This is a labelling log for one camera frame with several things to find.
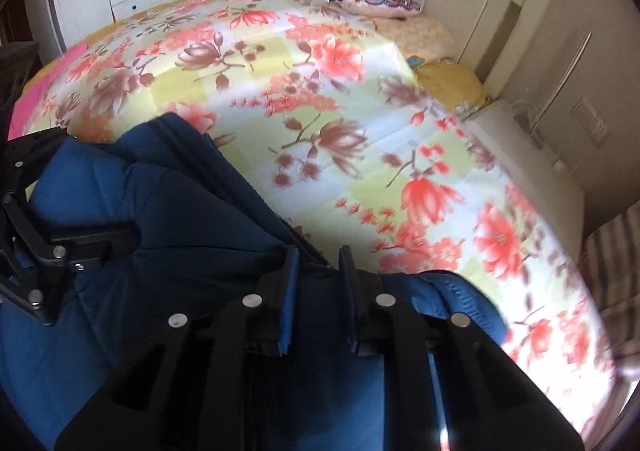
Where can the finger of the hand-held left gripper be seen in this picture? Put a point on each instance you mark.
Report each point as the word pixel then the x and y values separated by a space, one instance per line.
pixel 90 238
pixel 35 301

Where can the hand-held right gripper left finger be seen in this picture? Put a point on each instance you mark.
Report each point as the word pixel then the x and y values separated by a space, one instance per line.
pixel 287 301

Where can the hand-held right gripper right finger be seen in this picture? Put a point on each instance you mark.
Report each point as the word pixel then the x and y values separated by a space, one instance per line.
pixel 350 301

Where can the blue puffer jacket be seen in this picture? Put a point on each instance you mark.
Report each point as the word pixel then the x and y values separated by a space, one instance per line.
pixel 190 211

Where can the floral bed sheet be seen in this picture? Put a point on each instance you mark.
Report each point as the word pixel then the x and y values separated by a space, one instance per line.
pixel 310 96

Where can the white nightstand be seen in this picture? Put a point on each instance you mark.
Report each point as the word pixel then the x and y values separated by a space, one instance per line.
pixel 540 181

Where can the yellow pillow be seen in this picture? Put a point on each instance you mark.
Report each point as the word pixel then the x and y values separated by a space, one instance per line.
pixel 450 83

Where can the ship print curtain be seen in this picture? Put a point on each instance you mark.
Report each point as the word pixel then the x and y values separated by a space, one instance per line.
pixel 615 281

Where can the peach floral pillow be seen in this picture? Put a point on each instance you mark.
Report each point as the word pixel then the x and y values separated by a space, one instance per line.
pixel 420 31

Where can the silver desk lamp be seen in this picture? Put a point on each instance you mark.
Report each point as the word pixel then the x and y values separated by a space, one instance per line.
pixel 562 76

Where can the wall socket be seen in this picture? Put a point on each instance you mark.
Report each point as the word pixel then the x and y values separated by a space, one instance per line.
pixel 599 133

